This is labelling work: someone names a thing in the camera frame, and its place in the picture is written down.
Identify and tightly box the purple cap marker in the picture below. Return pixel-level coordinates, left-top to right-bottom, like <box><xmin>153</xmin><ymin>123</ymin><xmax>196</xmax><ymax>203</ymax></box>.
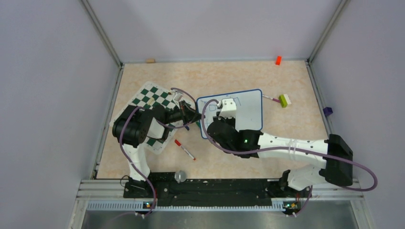
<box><xmin>262</xmin><ymin>95</ymin><xmax>281</xmax><ymax>103</ymax></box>

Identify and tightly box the grey round knob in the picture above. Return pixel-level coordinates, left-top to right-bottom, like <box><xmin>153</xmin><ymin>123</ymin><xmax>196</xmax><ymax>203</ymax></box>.
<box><xmin>174</xmin><ymin>170</ymin><xmax>187</xmax><ymax>183</ymax></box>

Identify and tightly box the light wooden chess piece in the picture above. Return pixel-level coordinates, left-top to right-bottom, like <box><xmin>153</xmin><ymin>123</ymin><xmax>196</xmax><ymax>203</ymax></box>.
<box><xmin>148</xmin><ymin>98</ymin><xmax>155</xmax><ymax>105</ymax></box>

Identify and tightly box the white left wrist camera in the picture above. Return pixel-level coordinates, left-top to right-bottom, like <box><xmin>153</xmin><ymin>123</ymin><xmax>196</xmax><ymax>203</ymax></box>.
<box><xmin>172</xmin><ymin>90</ymin><xmax>184</xmax><ymax>102</ymax></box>

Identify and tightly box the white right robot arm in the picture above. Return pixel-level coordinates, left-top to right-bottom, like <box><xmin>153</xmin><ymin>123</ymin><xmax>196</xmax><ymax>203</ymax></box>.
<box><xmin>204</xmin><ymin>118</ymin><xmax>353</xmax><ymax>197</ymax></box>

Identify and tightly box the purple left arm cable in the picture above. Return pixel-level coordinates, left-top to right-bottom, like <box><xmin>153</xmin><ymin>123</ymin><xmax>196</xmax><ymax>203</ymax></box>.
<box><xmin>118</xmin><ymin>87</ymin><xmax>198</xmax><ymax>219</ymax></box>

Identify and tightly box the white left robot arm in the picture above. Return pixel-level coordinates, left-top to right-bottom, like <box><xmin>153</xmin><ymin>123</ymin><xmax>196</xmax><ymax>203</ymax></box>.
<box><xmin>112</xmin><ymin>101</ymin><xmax>202</xmax><ymax>197</ymax></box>

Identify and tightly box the red cap marker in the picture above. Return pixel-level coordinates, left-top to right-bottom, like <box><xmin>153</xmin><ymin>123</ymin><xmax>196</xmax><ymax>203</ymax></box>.
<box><xmin>174</xmin><ymin>139</ymin><xmax>196</xmax><ymax>161</ymax></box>

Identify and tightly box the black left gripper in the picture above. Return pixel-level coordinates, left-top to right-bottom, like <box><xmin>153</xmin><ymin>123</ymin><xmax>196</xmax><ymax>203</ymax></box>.
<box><xmin>163</xmin><ymin>100</ymin><xmax>205</xmax><ymax>125</ymax></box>

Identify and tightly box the green white toy brick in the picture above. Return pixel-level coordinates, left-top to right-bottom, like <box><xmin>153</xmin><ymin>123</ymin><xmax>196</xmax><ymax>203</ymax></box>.
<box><xmin>279</xmin><ymin>94</ymin><xmax>291</xmax><ymax>108</ymax></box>

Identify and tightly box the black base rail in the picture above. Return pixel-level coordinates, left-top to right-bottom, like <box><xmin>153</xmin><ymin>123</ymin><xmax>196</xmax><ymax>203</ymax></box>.
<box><xmin>123</xmin><ymin>172</ymin><xmax>309</xmax><ymax>207</ymax></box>

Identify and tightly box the purple toy block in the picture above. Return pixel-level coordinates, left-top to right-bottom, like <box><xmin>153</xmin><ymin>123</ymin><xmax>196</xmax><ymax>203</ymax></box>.
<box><xmin>322</xmin><ymin>107</ymin><xmax>333</xmax><ymax>117</ymax></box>

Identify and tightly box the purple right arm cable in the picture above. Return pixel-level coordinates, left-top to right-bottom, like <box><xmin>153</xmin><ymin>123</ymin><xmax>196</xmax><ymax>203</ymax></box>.
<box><xmin>201</xmin><ymin>99</ymin><xmax>379</xmax><ymax>216</ymax></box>

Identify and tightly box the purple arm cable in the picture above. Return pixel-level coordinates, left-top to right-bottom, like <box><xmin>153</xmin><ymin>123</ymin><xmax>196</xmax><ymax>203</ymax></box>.
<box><xmin>118</xmin><ymin>87</ymin><xmax>198</xmax><ymax>219</ymax></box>
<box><xmin>201</xmin><ymin>99</ymin><xmax>379</xmax><ymax>216</ymax></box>

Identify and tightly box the blue framed whiteboard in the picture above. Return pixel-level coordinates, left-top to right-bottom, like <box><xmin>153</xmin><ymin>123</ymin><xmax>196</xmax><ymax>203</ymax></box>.
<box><xmin>196</xmin><ymin>89</ymin><xmax>263</xmax><ymax>131</ymax></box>

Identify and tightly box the orange toy block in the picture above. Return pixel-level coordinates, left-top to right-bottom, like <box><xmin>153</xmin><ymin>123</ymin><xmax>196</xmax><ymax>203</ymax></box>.
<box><xmin>275</xmin><ymin>56</ymin><xmax>282</xmax><ymax>66</ymax></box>

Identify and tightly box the green white chessboard mat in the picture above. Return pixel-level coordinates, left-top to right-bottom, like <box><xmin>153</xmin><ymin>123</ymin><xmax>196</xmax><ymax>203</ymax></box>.
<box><xmin>109</xmin><ymin>81</ymin><xmax>177</xmax><ymax>155</ymax></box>

